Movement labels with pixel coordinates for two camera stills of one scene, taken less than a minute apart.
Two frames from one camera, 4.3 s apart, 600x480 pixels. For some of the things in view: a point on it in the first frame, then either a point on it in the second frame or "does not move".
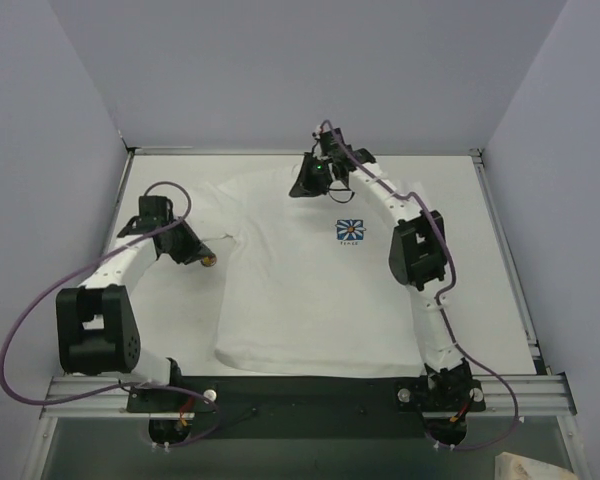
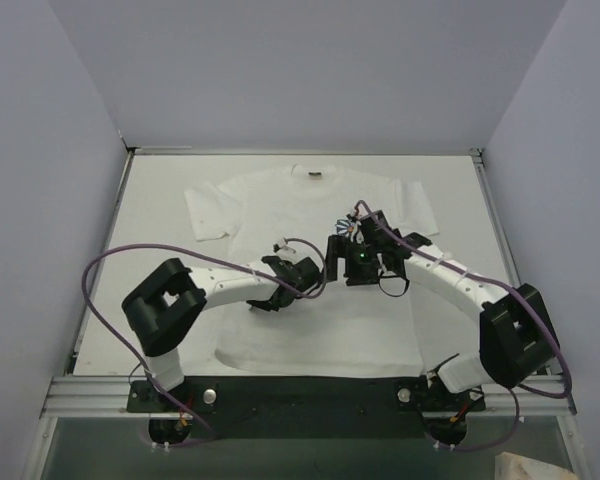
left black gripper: (192, 248) -> (290, 275)
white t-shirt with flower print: (306, 283) does not move
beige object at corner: (510, 466) does not move
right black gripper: (305, 181) -> (333, 257)
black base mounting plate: (309, 407) does not move
